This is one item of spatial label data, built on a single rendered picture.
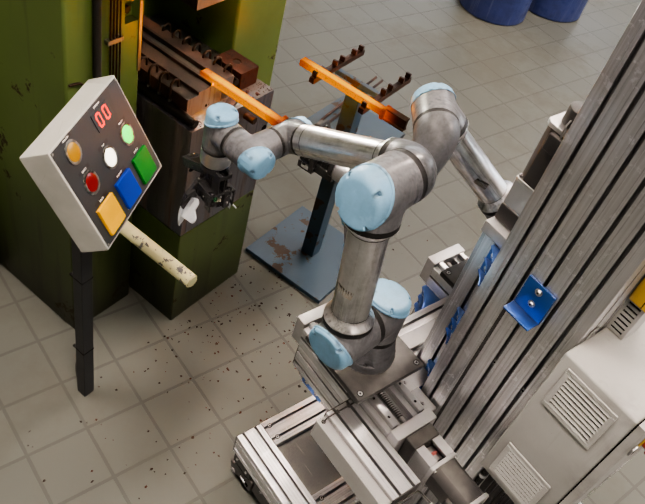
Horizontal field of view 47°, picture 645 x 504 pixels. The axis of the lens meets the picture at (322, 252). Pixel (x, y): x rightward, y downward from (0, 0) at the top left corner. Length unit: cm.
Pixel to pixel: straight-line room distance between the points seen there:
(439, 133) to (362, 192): 50
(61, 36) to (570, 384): 145
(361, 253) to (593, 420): 56
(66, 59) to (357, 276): 99
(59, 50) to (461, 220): 222
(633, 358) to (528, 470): 36
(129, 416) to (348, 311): 126
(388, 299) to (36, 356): 148
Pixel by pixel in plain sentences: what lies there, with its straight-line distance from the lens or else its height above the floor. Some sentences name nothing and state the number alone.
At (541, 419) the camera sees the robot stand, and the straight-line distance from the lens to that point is 168.
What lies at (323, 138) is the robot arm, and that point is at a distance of 163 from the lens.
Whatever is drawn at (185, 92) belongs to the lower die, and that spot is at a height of 98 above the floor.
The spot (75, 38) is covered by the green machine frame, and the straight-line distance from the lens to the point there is 204.
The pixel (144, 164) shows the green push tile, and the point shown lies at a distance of 195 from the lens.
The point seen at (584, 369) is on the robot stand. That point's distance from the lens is 154.
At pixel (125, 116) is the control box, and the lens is 193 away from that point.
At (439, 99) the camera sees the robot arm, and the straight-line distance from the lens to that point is 188.
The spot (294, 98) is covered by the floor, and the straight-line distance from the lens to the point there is 408.
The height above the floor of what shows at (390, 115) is 93.
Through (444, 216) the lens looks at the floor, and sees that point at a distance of 364.
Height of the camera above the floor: 229
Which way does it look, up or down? 45 degrees down
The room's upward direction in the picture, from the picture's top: 17 degrees clockwise
